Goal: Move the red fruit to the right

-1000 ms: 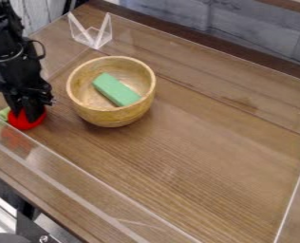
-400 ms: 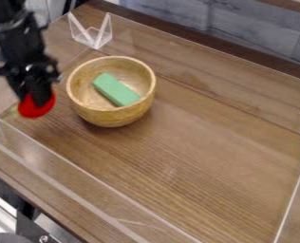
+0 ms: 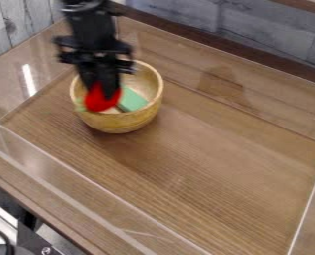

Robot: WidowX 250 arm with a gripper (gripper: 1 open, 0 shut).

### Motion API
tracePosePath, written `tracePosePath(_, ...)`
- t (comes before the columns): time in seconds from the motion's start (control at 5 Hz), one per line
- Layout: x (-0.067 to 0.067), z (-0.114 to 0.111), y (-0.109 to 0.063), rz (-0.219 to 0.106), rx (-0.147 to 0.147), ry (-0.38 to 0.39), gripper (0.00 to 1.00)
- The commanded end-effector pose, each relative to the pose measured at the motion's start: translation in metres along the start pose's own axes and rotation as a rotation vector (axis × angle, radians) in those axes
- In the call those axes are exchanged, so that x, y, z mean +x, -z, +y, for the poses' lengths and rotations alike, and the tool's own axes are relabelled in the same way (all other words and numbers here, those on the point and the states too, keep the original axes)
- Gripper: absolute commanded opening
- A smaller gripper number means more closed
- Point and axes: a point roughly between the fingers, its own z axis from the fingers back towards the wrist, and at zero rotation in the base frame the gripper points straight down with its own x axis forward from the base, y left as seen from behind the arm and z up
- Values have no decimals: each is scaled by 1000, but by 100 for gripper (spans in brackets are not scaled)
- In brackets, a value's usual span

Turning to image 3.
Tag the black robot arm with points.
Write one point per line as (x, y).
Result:
(91, 47)

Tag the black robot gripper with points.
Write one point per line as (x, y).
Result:
(116, 56)

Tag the green rectangular block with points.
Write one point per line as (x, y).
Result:
(131, 101)

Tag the light wooden bowl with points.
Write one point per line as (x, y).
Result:
(146, 82)

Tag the black table leg bracket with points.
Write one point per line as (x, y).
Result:
(28, 239)

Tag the red plush fruit green stem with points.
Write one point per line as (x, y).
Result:
(94, 101)

